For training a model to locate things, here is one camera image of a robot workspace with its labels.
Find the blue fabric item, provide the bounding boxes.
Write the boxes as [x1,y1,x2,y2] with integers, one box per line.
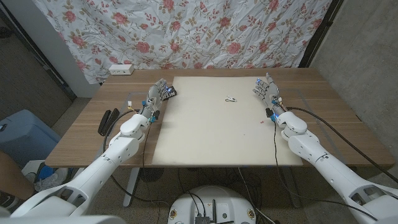
[39,164,57,181]

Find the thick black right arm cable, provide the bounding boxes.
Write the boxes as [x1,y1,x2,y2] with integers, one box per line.
[285,106,398,184]

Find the grey table leg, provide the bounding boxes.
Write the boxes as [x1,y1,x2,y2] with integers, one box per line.
[281,167,302,208]

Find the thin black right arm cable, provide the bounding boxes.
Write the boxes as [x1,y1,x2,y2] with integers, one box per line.
[272,121,379,222]

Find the black stapler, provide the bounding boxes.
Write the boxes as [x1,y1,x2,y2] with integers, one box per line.
[97,108,121,137]

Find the cream foam board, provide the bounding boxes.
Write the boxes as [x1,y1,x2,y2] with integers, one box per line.
[151,76,304,167]

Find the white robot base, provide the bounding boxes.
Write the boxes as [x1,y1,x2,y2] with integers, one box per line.
[167,185,257,224]

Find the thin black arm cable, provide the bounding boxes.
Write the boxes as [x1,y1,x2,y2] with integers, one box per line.
[141,121,152,187]
[272,121,379,222]

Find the white table leg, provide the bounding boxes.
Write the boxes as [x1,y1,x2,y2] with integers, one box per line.
[123,167,141,208]

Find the black Nitro box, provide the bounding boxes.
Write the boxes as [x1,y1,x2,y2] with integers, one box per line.
[161,86,178,101]

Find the white power strip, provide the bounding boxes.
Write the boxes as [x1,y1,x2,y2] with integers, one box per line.
[108,63,135,76]

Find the black backdrop stand pole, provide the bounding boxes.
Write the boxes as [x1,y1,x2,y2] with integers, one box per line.
[298,0,345,68]

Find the white robot torso edge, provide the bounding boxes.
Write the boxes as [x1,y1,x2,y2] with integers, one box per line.
[0,214,127,224]

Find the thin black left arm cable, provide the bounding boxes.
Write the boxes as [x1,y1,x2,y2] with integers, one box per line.
[141,121,152,187]

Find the black round disc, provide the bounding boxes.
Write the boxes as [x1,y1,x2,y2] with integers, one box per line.
[139,167,165,184]

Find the brown trouser leg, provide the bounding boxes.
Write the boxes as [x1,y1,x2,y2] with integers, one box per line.
[0,151,35,202]

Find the floral backdrop cloth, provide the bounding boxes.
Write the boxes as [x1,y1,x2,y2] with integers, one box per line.
[30,0,333,85]

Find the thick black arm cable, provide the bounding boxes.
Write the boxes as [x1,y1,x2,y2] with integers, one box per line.
[285,106,398,184]
[102,109,137,153]

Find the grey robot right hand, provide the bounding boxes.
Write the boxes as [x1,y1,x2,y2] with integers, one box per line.
[252,72,287,117]

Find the blue plastic bin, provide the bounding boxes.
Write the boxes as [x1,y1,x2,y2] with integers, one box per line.
[0,109,62,167]

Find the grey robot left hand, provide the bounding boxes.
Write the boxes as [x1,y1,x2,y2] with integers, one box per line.
[139,78,174,121]

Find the grey white sneaker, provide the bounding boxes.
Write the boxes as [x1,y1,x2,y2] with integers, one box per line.
[33,172,68,192]

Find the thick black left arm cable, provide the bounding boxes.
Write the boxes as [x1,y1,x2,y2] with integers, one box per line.
[102,109,137,153]

